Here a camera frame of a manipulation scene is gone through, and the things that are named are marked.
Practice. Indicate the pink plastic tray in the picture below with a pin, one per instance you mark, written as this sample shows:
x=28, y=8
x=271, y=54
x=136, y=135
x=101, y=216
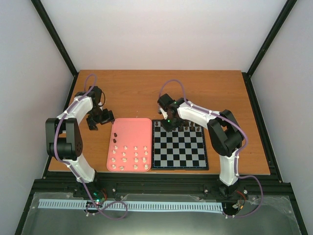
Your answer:
x=130, y=132

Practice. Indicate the black aluminium base frame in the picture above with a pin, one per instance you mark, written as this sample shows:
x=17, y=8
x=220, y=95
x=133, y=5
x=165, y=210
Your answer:
x=273, y=185

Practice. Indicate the right black frame post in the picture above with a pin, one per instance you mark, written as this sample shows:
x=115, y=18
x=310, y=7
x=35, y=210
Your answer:
x=281, y=18

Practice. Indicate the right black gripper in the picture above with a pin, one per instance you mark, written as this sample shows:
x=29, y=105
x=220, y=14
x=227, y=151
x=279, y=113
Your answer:
x=168, y=128

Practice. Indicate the left black frame post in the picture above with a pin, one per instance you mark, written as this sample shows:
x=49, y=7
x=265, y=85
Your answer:
x=39, y=7

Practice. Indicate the black and white chessboard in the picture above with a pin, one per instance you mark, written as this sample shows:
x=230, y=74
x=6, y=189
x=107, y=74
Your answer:
x=178, y=149

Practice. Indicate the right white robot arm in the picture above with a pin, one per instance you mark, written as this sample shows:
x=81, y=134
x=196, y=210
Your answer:
x=225, y=135

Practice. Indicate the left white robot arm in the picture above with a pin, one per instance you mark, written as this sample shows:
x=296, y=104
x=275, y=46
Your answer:
x=63, y=137

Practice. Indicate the light blue cable duct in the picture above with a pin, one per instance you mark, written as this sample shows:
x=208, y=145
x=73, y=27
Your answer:
x=132, y=206

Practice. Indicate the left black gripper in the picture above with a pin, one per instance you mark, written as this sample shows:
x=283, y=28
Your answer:
x=108, y=118

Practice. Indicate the black frame post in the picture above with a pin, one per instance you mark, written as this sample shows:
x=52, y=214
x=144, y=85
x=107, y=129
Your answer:
x=39, y=7
x=281, y=18

